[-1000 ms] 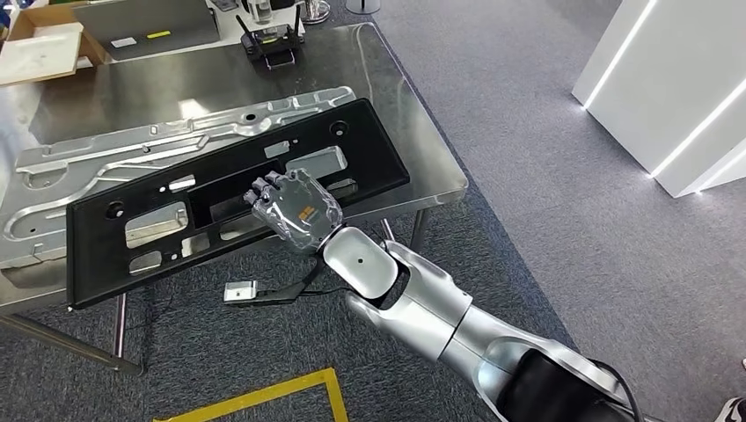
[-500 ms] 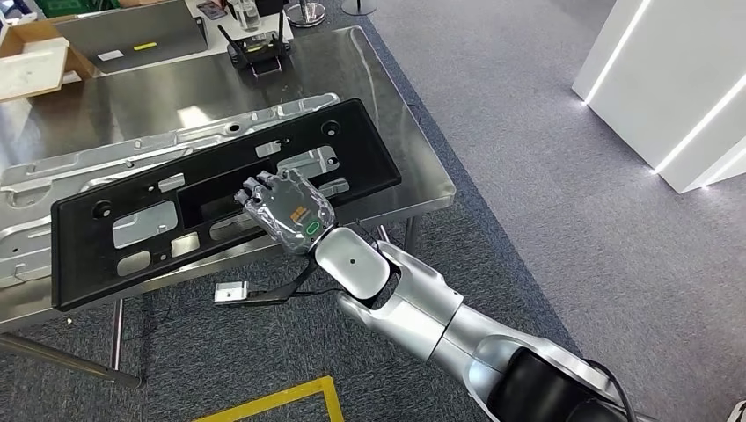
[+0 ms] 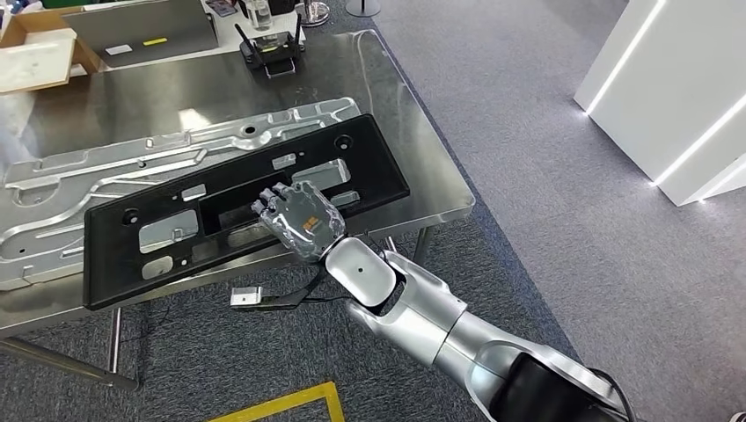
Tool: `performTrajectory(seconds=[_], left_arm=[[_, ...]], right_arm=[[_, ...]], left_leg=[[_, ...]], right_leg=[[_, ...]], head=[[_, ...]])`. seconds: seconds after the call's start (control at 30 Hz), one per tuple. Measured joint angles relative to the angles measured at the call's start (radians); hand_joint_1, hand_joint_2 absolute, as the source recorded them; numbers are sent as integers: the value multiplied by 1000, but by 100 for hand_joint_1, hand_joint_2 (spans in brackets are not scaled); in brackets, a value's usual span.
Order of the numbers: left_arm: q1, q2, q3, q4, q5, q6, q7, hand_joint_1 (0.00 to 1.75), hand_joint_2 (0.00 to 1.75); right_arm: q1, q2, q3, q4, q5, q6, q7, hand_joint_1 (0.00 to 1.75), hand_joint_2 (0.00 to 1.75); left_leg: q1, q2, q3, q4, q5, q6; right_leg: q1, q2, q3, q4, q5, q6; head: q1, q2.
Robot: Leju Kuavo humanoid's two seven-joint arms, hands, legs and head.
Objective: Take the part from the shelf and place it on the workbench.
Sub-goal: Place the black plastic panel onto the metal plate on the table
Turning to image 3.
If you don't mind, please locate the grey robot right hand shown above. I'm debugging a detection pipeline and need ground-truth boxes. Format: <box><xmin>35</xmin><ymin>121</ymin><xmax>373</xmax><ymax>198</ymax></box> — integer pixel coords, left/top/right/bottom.
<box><xmin>252</xmin><ymin>180</ymin><xmax>347</xmax><ymax>263</ymax></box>

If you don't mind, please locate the black plastic plate bracket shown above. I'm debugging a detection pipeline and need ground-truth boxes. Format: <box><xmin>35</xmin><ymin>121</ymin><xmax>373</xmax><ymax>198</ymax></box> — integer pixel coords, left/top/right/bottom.
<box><xmin>83</xmin><ymin>113</ymin><xmax>411</xmax><ymax>311</ymax></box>

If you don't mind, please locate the stainless steel workbench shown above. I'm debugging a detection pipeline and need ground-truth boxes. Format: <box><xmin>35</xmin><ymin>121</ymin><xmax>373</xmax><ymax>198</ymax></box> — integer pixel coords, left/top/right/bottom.
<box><xmin>0</xmin><ymin>29</ymin><xmax>476</xmax><ymax>392</ymax></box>

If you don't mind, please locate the black router with antennas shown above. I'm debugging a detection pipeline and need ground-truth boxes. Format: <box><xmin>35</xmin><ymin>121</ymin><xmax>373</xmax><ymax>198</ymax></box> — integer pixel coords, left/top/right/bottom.
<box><xmin>234</xmin><ymin>12</ymin><xmax>307</xmax><ymax>80</ymax></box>

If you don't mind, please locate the chrome stanchion base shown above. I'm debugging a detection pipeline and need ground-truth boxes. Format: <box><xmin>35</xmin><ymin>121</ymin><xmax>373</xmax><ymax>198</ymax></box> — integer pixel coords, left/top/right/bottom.
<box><xmin>294</xmin><ymin>0</ymin><xmax>331</xmax><ymax>27</ymax></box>

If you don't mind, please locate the clear glass bottle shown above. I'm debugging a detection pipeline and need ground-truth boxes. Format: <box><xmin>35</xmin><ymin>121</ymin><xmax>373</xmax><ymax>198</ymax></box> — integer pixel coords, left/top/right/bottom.
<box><xmin>245</xmin><ymin>0</ymin><xmax>274</xmax><ymax>33</ymax></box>

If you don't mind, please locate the grey stanchion base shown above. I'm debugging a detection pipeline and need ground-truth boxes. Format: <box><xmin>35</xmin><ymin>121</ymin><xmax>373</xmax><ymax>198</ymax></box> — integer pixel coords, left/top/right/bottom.
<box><xmin>345</xmin><ymin>0</ymin><xmax>382</xmax><ymax>18</ymax></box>

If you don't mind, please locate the stamped sheet metal panel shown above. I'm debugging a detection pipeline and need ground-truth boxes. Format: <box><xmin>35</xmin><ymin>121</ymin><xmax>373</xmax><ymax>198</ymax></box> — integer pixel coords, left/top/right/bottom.
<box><xmin>0</xmin><ymin>97</ymin><xmax>362</xmax><ymax>293</ymax></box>

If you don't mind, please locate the grey flat case with labels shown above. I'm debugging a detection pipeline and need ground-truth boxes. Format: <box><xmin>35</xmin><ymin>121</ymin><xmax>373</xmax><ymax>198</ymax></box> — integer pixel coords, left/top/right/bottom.
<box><xmin>61</xmin><ymin>0</ymin><xmax>220</xmax><ymax>69</ymax></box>

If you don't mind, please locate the brown cardboard box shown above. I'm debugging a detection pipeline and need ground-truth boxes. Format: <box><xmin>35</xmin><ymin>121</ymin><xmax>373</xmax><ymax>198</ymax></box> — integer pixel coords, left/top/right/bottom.
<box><xmin>0</xmin><ymin>5</ymin><xmax>103</xmax><ymax>94</ymax></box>

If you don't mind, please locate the white foam sheet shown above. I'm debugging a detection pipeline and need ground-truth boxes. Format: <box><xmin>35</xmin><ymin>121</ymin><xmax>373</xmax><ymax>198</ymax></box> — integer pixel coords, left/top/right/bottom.
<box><xmin>0</xmin><ymin>29</ymin><xmax>78</xmax><ymax>94</ymax></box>

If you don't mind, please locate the white counter with light strips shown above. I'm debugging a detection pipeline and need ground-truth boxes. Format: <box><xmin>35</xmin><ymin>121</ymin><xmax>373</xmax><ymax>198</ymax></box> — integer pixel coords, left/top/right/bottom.
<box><xmin>574</xmin><ymin>0</ymin><xmax>746</xmax><ymax>207</ymax></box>

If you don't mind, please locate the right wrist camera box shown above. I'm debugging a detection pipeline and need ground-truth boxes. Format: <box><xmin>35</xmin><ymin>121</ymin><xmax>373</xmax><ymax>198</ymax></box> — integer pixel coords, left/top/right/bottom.
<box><xmin>230</xmin><ymin>265</ymin><xmax>327</xmax><ymax>313</ymax></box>

